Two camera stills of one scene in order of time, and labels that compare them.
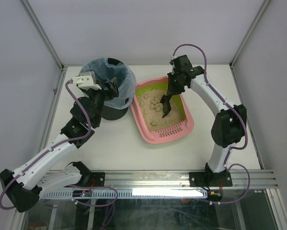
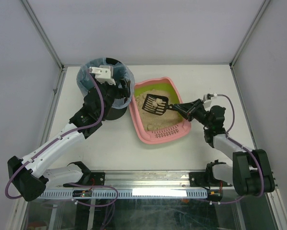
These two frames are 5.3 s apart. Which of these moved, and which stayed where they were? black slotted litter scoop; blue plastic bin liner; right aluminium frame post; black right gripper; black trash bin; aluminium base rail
Moved: black right gripper; black slotted litter scoop
Stayed: black trash bin; right aluminium frame post; aluminium base rail; blue plastic bin liner
